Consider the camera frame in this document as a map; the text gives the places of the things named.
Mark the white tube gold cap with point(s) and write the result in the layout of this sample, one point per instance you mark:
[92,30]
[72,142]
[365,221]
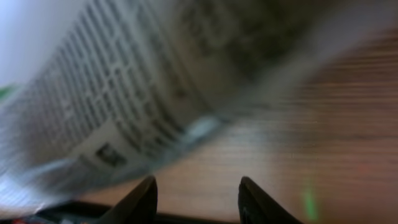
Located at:
[132,86]

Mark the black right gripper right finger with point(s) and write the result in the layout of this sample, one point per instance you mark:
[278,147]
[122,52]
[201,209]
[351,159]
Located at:
[258,207]

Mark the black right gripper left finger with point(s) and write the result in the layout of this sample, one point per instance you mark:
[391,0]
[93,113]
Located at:
[138,207]

